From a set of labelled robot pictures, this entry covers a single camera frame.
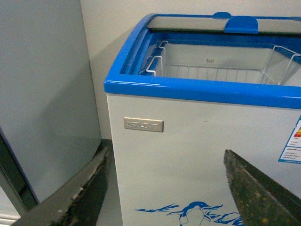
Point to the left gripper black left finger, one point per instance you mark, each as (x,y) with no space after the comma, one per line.
(78,202)

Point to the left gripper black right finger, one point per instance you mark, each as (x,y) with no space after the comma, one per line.
(260,200)

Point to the blue energy label sticker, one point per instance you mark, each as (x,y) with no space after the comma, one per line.
(292,150)

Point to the silver brand nameplate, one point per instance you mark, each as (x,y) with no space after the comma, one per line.
(143,124)

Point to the grey cabinet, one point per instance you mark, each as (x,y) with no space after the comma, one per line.
(48,115)

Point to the white blue chest freezer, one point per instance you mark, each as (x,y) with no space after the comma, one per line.
(177,177)

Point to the white wire basket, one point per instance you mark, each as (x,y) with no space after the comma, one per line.
(271,66)

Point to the blue lid handle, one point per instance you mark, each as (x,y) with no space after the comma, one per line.
(242,24)

